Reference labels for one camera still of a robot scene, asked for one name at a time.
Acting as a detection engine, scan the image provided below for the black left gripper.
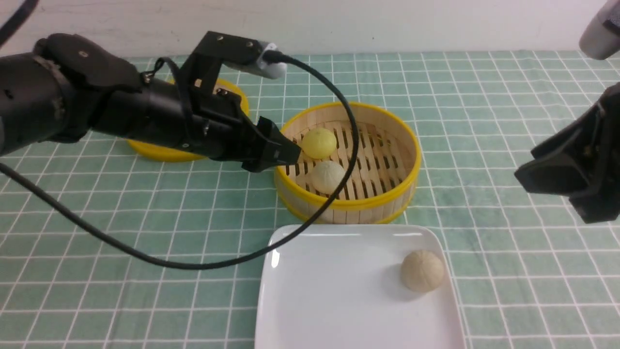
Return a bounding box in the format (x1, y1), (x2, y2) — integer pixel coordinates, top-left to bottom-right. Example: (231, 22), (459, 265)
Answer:
(140, 78), (302, 173)

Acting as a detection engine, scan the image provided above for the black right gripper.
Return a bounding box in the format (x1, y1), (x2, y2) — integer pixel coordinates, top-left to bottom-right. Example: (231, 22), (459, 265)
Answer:
(514, 83), (620, 224)

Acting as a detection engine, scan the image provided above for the yellow steamed bun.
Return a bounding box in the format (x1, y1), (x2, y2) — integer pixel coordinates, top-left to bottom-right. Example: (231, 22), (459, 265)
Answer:
(301, 128), (338, 159)

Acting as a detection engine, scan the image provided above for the white steamed bun front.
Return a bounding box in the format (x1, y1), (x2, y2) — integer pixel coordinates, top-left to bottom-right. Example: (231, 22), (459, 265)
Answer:
(310, 160), (345, 194)

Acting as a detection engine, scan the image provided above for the white steamed bun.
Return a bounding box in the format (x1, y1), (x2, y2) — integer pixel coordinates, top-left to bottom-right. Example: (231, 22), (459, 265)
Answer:
(400, 250), (447, 293)
(310, 160), (345, 194)

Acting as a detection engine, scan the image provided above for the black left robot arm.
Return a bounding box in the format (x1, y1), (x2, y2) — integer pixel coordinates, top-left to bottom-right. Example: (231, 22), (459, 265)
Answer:
(0, 32), (301, 173)

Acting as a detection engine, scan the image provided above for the white square plate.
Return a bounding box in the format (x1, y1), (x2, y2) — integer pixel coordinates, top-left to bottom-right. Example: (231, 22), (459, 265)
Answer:
(254, 224), (466, 349)

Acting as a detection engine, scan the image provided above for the green checkered tablecloth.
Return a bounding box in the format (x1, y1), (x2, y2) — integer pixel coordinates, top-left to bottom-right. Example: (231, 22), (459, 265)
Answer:
(0, 50), (619, 349)

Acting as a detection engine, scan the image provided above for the yellow rimmed bamboo steamer lid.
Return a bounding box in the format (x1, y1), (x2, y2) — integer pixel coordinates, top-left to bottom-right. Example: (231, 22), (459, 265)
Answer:
(126, 78), (249, 162)

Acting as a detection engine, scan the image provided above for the black camera cable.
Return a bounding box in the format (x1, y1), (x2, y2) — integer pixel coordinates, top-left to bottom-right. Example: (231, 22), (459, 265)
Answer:
(0, 0), (360, 270)

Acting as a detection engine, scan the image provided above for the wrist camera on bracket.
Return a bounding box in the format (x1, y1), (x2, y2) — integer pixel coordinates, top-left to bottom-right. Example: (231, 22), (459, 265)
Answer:
(177, 32), (287, 91)

